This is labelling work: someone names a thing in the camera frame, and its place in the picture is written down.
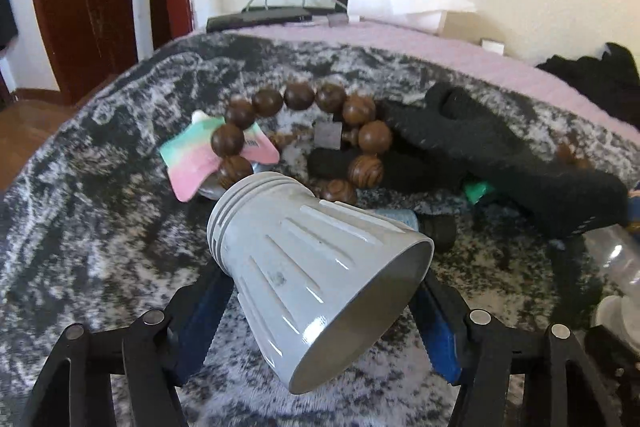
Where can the pastel rainbow pouch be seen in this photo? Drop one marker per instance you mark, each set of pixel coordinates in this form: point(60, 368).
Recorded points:
point(192, 162)

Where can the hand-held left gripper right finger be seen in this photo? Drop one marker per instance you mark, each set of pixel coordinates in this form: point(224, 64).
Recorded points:
point(440, 337)

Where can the small grey cube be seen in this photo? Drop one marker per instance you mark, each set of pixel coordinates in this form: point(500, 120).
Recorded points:
point(328, 137)

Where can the black knit glove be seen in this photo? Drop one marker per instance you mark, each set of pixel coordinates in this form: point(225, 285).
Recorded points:
point(500, 152)

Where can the blue bottle with black cap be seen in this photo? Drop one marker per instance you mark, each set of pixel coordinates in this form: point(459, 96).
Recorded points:
point(435, 229)

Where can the purple bed sheet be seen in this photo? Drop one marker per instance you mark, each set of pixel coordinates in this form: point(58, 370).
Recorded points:
point(450, 57)

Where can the doll with brown hair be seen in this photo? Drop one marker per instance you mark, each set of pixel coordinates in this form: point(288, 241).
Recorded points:
point(634, 208)

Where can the white charger plug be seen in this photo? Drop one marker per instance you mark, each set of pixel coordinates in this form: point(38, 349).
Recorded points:
point(492, 47)

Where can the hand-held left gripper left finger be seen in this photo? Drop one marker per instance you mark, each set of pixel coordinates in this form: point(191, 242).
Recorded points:
point(200, 317)

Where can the grey ribbed cup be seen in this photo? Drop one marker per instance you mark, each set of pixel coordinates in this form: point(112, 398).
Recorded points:
point(310, 277)

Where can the black cloth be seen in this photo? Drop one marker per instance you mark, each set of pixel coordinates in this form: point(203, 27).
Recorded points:
point(595, 77)

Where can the white tissue roll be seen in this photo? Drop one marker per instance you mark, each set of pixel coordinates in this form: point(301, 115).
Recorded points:
point(400, 2)

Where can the grey patterned blanket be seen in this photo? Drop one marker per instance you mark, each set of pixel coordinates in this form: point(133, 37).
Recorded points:
point(100, 232)

